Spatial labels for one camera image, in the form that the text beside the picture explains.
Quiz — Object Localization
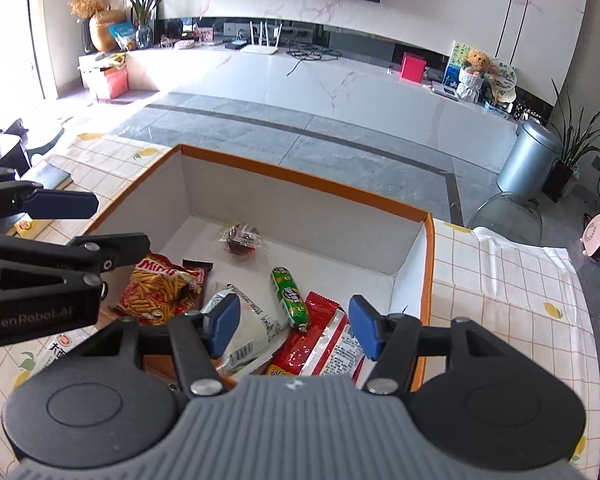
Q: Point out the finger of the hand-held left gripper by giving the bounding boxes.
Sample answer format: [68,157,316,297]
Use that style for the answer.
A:
[0,167,100,226]
[0,231,152,307]

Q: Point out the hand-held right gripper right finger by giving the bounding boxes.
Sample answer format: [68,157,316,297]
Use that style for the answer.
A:
[348,295,504,395]

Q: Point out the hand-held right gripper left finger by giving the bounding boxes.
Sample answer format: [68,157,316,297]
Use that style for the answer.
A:
[87,294,242,397]

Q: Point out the white blue snack bag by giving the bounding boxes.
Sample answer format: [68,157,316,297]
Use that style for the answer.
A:
[200,284,294,377]

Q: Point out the white green spicy strip packet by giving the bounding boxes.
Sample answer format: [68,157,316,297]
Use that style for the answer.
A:
[31,332,89,377]

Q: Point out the dark red wafer bar packet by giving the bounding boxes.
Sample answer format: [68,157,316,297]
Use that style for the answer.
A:
[182,258,214,308]

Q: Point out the red snack packet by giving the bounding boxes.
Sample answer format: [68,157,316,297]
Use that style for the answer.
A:
[270,291,376,379]

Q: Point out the green sausage packet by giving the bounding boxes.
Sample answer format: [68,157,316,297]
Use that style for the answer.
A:
[271,266,310,334]

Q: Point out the red yellow stick snack bag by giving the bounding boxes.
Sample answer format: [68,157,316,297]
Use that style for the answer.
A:
[112,252,204,324]

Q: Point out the clear packet with brown snack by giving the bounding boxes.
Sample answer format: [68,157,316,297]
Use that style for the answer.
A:
[219,222,266,259]

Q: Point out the orange cardboard box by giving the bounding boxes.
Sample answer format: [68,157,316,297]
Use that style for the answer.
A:
[80,144,436,392]

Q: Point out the black notebook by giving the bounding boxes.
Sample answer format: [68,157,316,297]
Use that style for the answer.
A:
[30,164,74,192]

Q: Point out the yellow duck note box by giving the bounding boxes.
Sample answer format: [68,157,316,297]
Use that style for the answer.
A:
[14,215,47,239]

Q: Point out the black side table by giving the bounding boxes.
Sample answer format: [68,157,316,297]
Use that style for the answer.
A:
[0,120,32,172]

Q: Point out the pink cardboard box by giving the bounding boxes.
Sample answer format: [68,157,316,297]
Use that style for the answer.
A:
[94,67,130,104]

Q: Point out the gold vase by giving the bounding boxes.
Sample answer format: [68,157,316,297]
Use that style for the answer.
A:
[89,10,126,54]

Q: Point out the clear plastic chair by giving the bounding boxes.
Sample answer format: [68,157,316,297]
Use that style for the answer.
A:
[467,191,544,247]

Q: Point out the dried yellow flowers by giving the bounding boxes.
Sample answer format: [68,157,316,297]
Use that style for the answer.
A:
[69,0,106,24]

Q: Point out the aloe plant in glass vase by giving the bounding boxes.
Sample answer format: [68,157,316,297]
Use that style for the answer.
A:
[117,0,174,50]

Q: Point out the white marble television bench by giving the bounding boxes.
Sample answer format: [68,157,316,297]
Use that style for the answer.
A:
[127,42,531,161]

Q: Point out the silver trash can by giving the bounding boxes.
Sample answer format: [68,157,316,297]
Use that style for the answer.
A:
[496,119,564,197]

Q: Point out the snake plant in black pot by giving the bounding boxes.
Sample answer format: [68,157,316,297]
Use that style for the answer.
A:
[541,80,600,204]

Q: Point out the white router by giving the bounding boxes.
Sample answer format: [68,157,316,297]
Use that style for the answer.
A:
[240,20,279,57]

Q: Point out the pink heater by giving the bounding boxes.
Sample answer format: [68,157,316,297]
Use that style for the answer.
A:
[581,211,600,263]

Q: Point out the red box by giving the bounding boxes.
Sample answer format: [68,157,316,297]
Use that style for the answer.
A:
[400,51,427,83]

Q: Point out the blue green picture box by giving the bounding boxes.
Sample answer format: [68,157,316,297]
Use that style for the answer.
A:
[442,42,469,89]

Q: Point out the round paper fan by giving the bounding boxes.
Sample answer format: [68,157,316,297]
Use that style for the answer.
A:
[490,62,519,94]

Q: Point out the brown teddy bear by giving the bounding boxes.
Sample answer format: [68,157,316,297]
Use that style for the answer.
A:
[462,50,492,74]

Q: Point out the black cables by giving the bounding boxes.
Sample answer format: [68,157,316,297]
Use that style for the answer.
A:
[285,44,342,77]

